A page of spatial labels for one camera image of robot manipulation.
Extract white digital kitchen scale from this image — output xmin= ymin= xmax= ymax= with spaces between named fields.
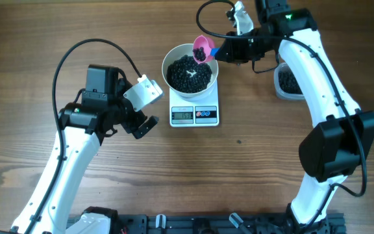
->
xmin=169 ymin=81 xmax=219 ymax=127

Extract pink scoop blue handle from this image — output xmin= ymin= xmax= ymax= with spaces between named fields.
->
xmin=193 ymin=35 xmax=219 ymax=64

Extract white plastic bowl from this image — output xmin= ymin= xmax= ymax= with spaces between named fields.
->
xmin=162 ymin=44 xmax=219 ymax=98

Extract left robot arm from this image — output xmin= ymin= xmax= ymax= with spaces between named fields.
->
xmin=9 ymin=65 xmax=163 ymax=233

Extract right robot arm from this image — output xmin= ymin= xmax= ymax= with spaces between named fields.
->
xmin=215 ymin=1 xmax=374 ymax=233

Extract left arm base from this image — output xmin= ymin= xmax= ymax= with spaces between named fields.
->
xmin=66 ymin=206 xmax=128 ymax=234

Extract black beans in bowl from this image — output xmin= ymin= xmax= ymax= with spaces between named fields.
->
xmin=166 ymin=55 xmax=212 ymax=94

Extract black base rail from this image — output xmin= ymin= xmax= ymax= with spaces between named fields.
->
xmin=111 ymin=213 xmax=347 ymax=234

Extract clear plastic container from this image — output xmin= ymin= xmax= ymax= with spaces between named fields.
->
xmin=273 ymin=62 xmax=305 ymax=101

